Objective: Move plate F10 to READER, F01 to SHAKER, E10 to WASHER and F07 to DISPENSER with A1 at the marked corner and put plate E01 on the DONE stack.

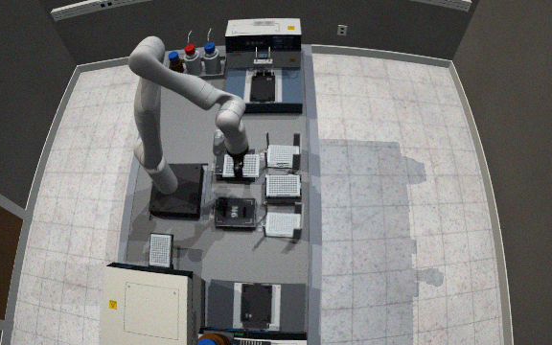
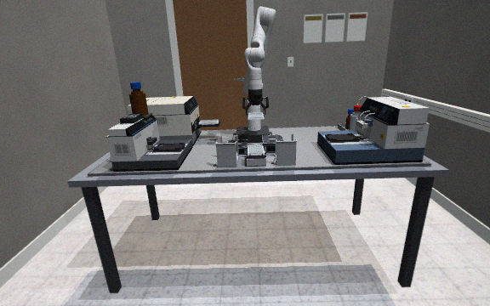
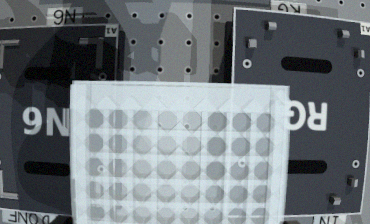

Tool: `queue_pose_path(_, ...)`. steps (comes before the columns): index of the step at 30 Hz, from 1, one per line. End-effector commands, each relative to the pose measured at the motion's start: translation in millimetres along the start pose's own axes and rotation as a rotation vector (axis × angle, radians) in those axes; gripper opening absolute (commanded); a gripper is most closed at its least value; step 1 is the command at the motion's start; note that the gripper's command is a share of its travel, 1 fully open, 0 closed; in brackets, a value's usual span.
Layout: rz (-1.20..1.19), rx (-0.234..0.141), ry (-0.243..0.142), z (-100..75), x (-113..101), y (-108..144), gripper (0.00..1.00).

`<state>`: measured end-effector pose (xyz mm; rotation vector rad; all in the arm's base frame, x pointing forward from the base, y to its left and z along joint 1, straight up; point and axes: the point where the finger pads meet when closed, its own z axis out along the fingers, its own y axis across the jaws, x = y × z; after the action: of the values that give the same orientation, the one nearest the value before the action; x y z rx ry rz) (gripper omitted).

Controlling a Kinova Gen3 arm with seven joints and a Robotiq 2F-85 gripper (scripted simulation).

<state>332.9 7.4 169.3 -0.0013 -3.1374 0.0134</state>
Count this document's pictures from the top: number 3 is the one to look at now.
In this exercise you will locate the white label plate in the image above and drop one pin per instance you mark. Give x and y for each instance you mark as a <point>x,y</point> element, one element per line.
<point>65,15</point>

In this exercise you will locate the grey perforated base plate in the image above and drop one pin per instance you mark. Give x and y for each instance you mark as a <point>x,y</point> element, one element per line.
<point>170,40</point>

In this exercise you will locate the white label with black letters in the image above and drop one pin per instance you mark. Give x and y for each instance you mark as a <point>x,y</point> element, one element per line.
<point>288,6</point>

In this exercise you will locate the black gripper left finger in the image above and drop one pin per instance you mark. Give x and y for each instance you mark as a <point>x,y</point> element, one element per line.
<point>62,219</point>

